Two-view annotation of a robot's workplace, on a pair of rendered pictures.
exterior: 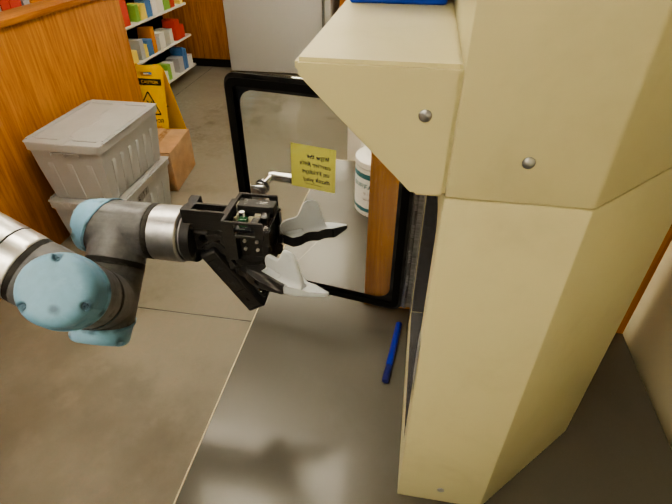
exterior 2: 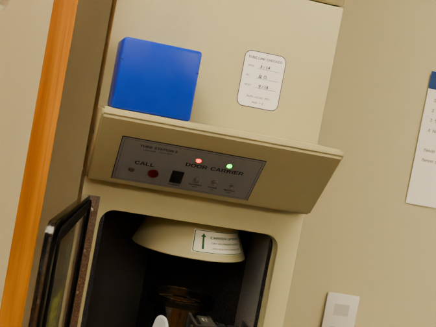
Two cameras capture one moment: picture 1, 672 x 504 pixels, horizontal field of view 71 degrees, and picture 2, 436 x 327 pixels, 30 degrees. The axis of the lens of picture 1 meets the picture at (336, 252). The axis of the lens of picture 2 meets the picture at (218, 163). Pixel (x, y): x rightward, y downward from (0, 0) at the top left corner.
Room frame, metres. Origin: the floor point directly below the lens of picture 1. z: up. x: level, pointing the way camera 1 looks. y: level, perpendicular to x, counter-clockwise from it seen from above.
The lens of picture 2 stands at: (0.88, 0.96, 1.52)
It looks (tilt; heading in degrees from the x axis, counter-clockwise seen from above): 3 degrees down; 248
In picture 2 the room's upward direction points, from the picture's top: 11 degrees clockwise
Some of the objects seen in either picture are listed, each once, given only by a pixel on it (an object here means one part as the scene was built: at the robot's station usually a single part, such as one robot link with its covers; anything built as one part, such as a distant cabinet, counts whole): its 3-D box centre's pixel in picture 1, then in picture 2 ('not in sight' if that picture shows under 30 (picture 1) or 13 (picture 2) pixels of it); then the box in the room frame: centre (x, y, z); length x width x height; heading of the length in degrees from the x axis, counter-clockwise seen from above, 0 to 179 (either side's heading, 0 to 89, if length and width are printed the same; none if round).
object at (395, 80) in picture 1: (390, 69); (212, 163); (0.49, -0.05, 1.46); 0.32 x 0.12 x 0.10; 170
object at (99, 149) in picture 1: (103, 149); not in sight; (2.39, 1.26, 0.49); 0.60 x 0.42 x 0.33; 170
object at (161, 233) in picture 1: (177, 231); not in sight; (0.52, 0.21, 1.24); 0.08 x 0.05 x 0.08; 170
